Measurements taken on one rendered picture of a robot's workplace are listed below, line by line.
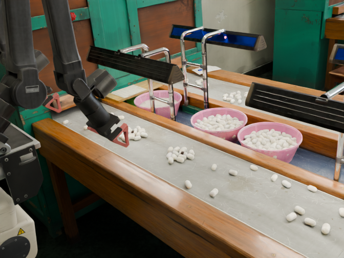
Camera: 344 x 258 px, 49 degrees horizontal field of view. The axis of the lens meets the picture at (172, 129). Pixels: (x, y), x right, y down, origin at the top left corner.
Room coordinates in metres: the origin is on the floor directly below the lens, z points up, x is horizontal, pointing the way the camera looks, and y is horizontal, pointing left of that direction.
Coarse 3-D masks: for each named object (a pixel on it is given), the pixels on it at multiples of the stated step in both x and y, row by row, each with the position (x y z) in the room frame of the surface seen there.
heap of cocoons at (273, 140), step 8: (248, 136) 1.47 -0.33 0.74; (256, 136) 1.47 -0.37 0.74; (264, 136) 1.46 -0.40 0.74; (272, 136) 1.47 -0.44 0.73; (280, 136) 1.44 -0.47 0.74; (288, 136) 1.44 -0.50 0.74; (248, 144) 1.40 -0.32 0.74; (256, 144) 1.39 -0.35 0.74; (264, 144) 1.39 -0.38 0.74; (272, 144) 1.37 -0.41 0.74; (280, 144) 1.38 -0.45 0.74; (288, 144) 1.39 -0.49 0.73; (296, 144) 1.35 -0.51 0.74
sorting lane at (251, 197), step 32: (160, 128) 1.63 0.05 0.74; (128, 160) 1.35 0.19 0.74; (160, 160) 1.33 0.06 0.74; (192, 160) 1.31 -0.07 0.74; (224, 160) 1.29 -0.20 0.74; (192, 192) 1.09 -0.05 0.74; (224, 192) 1.07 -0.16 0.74; (256, 192) 1.06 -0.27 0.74; (288, 192) 1.04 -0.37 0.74; (320, 192) 1.03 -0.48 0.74; (256, 224) 0.90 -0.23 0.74; (288, 224) 0.88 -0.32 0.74; (320, 224) 0.87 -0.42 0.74; (320, 256) 0.75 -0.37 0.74
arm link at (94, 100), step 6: (96, 90) 1.00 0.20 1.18; (90, 96) 0.97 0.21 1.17; (96, 96) 1.03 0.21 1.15; (78, 102) 0.96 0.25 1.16; (84, 102) 0.96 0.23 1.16; (90, 102) 0.97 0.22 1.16; (96, 102) 0.99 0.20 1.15; (84, 108) 0.97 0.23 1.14; (90, 108) 0.97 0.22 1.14; (96, 108) 0.98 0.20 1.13; (84, 114) 0.98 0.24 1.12
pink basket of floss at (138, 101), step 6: (162, 90) 2.08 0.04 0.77; (138, 96) 2.02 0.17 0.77; (144, 96) 2.05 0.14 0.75; (156, 96) 2.07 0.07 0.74; (168, 96) 2.05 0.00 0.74; (174, 96) 2.03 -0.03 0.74; (180, 96) 1.97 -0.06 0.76; (138, 102) 1.99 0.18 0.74; (144, 108) 1.84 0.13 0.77; (156, 108) 1.82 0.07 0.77; (162, 108) 1.82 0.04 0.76; (162, 114) 1.84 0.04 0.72; (168, 114) 1.85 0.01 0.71
